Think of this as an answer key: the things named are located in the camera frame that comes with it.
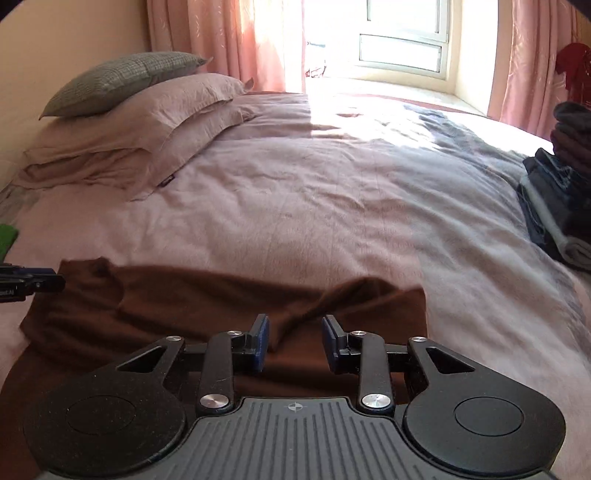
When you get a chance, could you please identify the folded grey towel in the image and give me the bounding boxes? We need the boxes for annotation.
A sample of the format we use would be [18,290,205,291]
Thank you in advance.
[526,185,591,272]

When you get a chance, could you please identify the pink curtain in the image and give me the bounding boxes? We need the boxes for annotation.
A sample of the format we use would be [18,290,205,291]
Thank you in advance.
[145,0,306,94]
[487,0,579,124]

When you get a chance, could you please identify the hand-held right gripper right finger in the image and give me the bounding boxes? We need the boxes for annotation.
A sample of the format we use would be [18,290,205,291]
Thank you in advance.
[321,315,476,409]

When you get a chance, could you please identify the mauve pillow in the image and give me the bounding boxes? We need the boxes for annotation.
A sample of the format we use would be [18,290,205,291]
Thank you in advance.
[14,102,260,202]
[25,74,247,163]

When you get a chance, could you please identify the white framed window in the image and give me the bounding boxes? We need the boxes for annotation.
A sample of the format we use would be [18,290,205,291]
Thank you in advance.
[356,0,452,80]

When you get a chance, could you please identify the brown sweater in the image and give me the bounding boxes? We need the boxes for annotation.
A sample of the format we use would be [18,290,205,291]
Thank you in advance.
[0,257,428,418]

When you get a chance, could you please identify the bed with mauve duvet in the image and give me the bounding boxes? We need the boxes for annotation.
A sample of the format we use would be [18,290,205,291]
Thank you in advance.
[0,90,591,418]

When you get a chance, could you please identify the green cloth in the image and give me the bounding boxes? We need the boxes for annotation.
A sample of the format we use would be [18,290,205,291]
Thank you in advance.
[0,224,20,260]

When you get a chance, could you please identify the small red object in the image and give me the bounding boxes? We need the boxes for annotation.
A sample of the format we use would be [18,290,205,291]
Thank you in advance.
[305,39,329,78]

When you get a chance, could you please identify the folded blue jeans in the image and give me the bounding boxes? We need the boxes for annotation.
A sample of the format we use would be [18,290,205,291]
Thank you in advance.
[516,148,591,247]

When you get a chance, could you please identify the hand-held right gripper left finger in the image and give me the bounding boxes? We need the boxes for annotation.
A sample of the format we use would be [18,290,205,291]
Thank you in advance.
[117,315,271,418]

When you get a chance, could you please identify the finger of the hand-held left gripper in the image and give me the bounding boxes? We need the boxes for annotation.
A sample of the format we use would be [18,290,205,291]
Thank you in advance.
[25,267,66,294]

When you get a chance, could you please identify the grey checked pillow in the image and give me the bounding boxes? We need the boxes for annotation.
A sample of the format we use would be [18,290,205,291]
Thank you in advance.
[39,52,209,120]

